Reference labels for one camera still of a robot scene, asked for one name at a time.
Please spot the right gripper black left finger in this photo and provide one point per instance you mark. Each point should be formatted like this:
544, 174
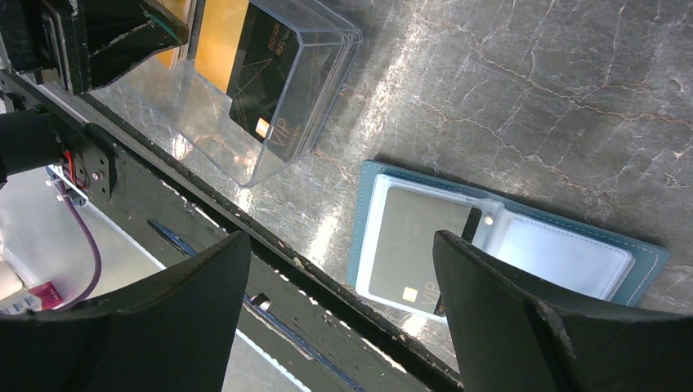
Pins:
171, 331

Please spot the light blue card holder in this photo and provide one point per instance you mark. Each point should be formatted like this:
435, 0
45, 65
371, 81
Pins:
580, 257

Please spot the black VIP credit card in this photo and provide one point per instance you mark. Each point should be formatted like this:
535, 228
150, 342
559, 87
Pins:
403, 271

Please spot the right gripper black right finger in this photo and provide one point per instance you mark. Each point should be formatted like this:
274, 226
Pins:
513, 331

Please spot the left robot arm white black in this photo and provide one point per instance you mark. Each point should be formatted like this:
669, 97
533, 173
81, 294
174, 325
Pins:
29, 138

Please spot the clear box with gold cards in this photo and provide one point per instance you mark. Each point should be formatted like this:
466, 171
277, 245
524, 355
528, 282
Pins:
260, 83

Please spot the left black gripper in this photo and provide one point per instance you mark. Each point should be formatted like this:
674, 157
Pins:
89, 44

